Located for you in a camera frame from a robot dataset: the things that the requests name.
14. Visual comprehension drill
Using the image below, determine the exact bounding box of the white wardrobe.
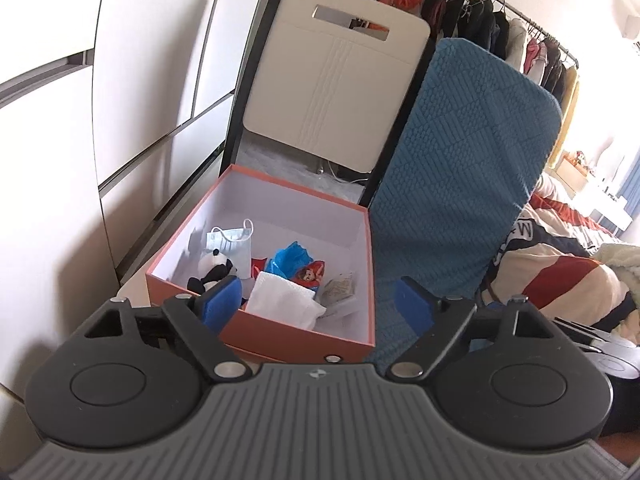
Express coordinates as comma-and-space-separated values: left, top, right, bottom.
0, 0, 273, 286

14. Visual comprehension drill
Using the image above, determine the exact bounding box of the white fluffy blanket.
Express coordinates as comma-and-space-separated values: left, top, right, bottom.
592, 242, 640, 286

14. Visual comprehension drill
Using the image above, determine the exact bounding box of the cream chair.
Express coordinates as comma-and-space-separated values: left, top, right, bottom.
220, 0, 436, 206

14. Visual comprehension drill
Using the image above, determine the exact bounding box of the white air conditioner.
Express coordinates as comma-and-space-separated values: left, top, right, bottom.
620, 15, 640, 56

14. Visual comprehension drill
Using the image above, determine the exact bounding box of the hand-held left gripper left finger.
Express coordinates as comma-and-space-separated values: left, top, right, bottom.
85, 276, 248, 380

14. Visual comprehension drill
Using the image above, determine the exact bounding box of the panda plush toy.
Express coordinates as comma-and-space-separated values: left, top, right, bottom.
187, 249, 238, 295

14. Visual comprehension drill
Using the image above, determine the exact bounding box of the blue plastic packet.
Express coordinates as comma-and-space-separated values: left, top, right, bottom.
265, 241, 316, 281

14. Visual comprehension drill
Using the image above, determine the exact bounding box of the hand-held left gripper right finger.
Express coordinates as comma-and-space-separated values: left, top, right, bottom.
389, 276, 556, 380

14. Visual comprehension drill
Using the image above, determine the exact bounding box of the white tissue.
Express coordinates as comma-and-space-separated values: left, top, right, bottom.
245, 271, 326, 331

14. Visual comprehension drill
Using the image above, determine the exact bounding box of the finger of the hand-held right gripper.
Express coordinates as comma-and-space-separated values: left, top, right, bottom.
552, 319, 640, 348

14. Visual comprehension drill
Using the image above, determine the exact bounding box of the blue curtain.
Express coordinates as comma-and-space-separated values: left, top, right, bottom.
617, 155, 640, 201

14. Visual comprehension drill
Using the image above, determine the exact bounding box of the orange cardboard box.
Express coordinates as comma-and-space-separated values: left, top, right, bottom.
145, 164, 376, 363

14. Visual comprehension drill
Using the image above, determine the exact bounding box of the light blue face mask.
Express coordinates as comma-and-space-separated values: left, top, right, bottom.
205, 219, 256, 278

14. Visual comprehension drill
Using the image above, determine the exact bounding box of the white desk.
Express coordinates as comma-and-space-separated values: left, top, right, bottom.
555, 152, 633, 233

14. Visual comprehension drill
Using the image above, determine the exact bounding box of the blue quilted chair cover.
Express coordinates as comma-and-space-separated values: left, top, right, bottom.
367, 37, 563, 366

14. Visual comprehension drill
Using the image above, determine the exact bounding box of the rack of hanging clothes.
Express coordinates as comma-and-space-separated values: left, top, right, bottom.
367, 0, 583, 166

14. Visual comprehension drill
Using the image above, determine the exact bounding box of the white cable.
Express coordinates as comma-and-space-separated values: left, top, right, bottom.
315, 157, 371, 187

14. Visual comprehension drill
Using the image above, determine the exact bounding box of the striped blanket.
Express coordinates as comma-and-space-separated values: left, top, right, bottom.
480, 192, 640, 341

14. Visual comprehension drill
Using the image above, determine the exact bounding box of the red cartoon snack packet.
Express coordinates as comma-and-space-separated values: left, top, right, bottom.
292, 259, 328, 291

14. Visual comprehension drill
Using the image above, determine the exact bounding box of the clear plastic zip bag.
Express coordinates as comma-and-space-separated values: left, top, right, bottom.
320, 271, 361, 319

